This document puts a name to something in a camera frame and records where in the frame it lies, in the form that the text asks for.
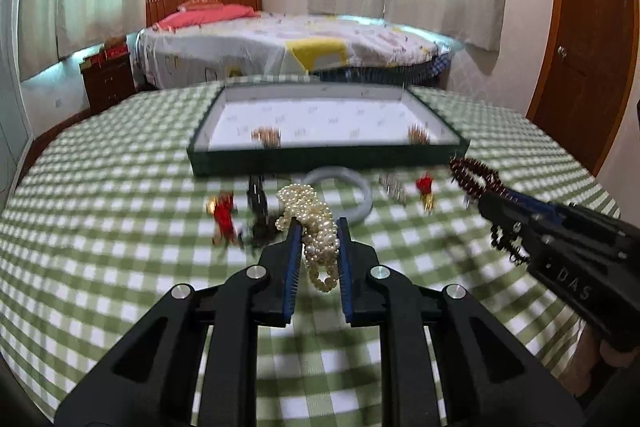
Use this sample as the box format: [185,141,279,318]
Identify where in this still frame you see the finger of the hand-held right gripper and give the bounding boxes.
[478,194,539,253]
[500,189,563,223]

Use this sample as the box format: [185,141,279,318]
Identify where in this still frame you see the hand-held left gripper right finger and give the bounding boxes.
[336,217,586,427]

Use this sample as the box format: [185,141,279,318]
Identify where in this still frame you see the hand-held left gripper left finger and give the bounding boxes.
[54,219,306,427]

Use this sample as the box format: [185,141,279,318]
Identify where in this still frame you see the white pearl necklace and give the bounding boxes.
[275,184,341,293]

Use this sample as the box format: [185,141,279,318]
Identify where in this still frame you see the dark red bead bracelet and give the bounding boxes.
[447,157,531,266]

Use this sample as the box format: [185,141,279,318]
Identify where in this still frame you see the pale jade bangle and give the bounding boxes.
[300,167,374,228]

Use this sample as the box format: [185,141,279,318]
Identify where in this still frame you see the black cord tassel pendant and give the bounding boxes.
[240,174,274,251]

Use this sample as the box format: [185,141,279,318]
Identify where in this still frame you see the red knot charm gold bells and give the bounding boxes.
[205,191,242,249]

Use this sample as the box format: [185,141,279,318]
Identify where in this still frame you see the small red gold charm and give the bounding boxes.
[415,172,439,212]

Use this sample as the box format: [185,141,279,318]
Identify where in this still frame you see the silver rhinestone brooch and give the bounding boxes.
[378,173,407,206]

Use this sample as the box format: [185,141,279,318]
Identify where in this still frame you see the dark green jewelry tray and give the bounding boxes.
[187,84,471,178]

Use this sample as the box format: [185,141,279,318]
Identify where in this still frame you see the person's right hand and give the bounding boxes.
[574,324,633,400]

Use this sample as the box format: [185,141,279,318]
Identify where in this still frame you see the wooden door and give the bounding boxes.
[525,0,640,178]

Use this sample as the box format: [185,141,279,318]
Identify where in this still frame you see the green checked tablecloth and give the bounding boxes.
[0,79,622,427]

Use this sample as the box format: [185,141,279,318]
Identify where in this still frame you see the blue plaid bed skirt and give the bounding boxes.
[315,51,454,88]

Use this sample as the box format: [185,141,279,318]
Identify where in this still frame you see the white printed bed sheet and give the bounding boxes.
[135,12,457,90]

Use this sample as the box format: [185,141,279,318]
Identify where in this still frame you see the dark wooden nightstand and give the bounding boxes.
[80,52,136,115]

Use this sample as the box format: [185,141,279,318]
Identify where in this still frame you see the pink pillow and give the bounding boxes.
[154,3,261,32]

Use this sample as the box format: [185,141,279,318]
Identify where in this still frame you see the red boxes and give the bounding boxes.
[101,37,131,58]

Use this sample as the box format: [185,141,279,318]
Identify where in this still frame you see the wooden headboard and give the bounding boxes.
[145,0,264,28]

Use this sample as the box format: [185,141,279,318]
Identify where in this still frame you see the grey wardrobe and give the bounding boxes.
[0,0,34,202]

